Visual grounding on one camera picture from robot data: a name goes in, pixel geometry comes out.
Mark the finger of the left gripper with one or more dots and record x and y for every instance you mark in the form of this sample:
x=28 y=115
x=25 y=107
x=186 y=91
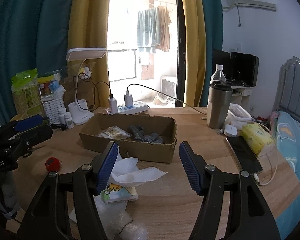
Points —
x=28 y=123
x=32 y=137

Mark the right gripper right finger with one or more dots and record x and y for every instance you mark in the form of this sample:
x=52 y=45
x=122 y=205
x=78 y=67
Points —
x=249 y=214

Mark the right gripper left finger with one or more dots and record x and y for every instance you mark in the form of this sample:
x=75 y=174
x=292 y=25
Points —
x=47 y=216

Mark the red round plush object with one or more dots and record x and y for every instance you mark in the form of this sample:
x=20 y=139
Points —
x=53 y=164

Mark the clear bubble wrap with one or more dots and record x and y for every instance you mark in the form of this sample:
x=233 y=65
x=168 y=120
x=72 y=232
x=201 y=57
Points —
x=117 y=222

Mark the cartoon tissue pack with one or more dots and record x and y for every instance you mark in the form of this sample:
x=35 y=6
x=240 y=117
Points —
x=116 y=194

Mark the bag of cotton swabs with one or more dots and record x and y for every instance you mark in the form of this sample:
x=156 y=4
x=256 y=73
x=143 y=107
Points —
x=115 y=133

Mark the white embossed paper towel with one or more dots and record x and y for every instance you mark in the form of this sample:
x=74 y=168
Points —
x=126 y=173

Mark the grey knitted sock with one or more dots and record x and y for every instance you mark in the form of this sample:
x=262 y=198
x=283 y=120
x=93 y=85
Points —
x=139 y=135

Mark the white perforated basket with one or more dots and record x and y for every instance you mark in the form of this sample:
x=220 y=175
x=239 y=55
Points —
x=51 y=107

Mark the green snack bag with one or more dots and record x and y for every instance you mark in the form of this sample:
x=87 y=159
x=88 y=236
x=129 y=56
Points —
x=26 y=94

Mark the white pill bottle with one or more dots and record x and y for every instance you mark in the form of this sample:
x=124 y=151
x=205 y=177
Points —
x=61 y=112
x=68 y=120

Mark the black flashlight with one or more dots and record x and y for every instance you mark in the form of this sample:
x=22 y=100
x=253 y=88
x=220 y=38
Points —
x=63 y=127

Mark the red labelled jar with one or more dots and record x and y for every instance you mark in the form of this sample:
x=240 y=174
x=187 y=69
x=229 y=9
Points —
x=44 y=83

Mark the white desk lamp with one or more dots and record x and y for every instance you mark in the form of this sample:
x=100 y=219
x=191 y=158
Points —
x=85 y=99

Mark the black smartphone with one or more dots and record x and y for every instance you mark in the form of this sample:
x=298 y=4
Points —
x=245 y=157

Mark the yellow tissue pack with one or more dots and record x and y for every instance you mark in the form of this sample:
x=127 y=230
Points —
x=258 y=139

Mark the brown cardboard box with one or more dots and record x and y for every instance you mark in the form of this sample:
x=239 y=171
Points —
x=166 y=127

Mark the white power strip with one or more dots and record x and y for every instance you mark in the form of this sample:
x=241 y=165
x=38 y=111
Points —
x=138 y=107

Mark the yellow curtain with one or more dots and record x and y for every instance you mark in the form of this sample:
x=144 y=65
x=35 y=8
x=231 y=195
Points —
x=88 y=24

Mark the stainless steel tumbler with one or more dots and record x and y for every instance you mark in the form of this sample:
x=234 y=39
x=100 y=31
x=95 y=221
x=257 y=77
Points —
x=219 y=99

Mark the grey padded headboard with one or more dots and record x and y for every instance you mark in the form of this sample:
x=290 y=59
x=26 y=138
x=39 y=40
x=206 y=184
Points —
x=287 y=97

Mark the clear water bottle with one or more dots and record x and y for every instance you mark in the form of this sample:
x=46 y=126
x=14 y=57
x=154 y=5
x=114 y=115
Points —
x=218 y=75

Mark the black monitor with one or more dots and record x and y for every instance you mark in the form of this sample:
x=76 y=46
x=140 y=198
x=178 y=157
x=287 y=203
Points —
x=240 y=69

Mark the white air conditioner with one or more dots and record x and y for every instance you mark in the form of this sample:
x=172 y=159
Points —
x=259 y=4

